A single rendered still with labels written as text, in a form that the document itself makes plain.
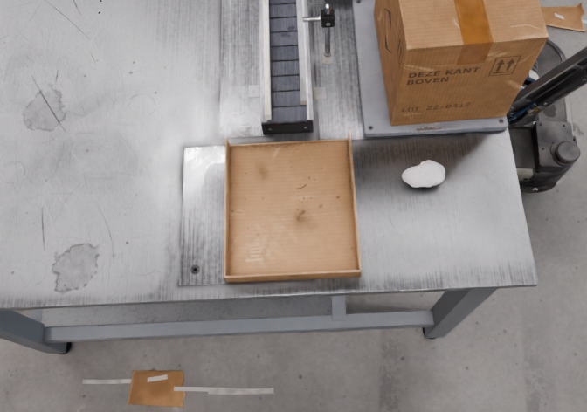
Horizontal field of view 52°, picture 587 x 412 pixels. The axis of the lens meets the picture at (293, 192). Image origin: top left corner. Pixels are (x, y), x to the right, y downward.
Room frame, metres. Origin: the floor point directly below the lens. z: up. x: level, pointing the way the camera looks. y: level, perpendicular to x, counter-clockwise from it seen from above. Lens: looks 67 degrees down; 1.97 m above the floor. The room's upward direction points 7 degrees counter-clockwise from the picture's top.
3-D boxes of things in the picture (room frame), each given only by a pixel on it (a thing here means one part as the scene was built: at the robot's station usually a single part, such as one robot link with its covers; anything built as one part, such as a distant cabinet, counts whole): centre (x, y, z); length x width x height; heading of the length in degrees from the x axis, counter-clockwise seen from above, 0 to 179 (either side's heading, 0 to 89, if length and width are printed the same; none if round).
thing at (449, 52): (0.74, -0.34, 0.99); 0.30 x 0.24 x 0.27; 178
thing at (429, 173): (0.48, -0.27, 0.85); 0.08 x 0.07 x 0.04; 59
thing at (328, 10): (0.81, -0.09, 0.91); 0.07 x 0.03 x 0.16; 86
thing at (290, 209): (0.45, 0.01, 0.85); 0.30 x 0.26 x 0.04; 176
